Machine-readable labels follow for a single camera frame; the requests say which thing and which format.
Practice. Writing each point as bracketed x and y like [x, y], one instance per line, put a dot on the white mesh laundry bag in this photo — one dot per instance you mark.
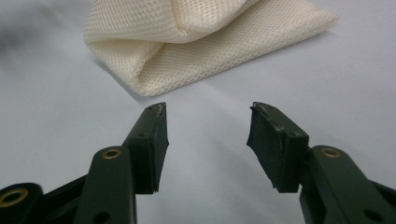
[199, 53]

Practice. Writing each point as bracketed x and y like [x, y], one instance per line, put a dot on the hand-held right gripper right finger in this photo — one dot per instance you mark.
[274, 149]

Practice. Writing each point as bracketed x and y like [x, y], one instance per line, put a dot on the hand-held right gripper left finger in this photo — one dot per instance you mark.
[149, 146]

